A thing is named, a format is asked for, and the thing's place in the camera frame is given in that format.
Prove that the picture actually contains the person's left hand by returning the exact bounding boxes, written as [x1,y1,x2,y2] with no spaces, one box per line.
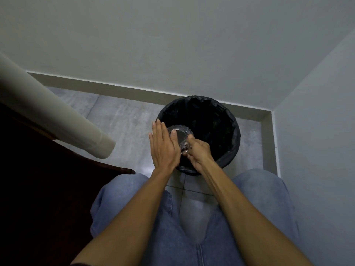
[149,119,181,171]

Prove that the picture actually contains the dark wooden furniture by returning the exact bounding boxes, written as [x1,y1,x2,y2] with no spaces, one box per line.
[0,102,136,266]

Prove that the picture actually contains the clear glass ashtray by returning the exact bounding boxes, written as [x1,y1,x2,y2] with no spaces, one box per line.
[166,125,194,156]

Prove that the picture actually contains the person's right forearm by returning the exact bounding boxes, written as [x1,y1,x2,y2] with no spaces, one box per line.
[194,160,314,266]

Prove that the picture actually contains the person's left forearm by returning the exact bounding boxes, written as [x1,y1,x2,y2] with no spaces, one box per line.
[70,166,178,266]

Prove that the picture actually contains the grey skirting board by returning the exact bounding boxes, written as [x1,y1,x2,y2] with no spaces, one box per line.
[27,70,282,178]

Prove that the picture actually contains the person's right hand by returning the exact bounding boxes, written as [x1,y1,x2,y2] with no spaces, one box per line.
[182,135,216,173]

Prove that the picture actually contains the black bag-lined waste bin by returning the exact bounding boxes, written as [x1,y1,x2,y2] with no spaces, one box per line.
[155,95,241,176]

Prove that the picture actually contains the cream rolled paper tube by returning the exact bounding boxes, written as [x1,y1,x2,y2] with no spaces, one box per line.
[0,52,116,159]

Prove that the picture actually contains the blue denim jeans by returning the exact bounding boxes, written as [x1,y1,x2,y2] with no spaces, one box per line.
[90,168,302,266]

